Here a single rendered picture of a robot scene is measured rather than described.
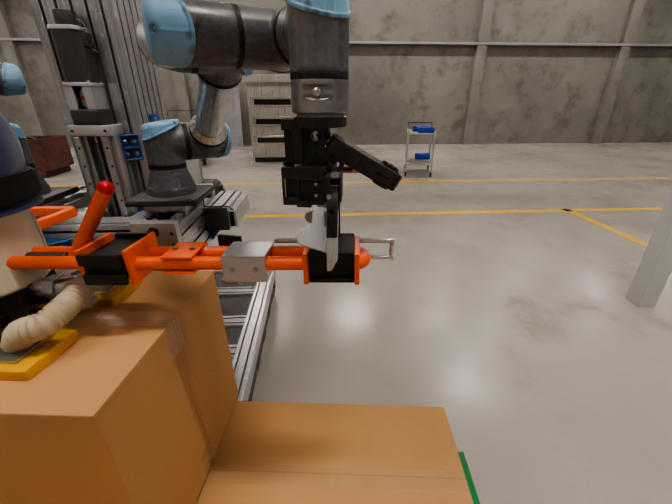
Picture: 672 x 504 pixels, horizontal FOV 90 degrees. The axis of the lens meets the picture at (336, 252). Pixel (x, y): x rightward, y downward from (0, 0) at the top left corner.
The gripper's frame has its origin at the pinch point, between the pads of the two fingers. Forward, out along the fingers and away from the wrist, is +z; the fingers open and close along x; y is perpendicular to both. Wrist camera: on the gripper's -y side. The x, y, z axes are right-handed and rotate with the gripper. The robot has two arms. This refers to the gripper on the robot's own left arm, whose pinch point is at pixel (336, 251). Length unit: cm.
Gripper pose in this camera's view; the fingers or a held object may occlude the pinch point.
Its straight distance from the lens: 53.4
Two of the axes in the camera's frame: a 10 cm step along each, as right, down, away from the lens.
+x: -0.5, 4.1, -9.1
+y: -10.0, -0.2, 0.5
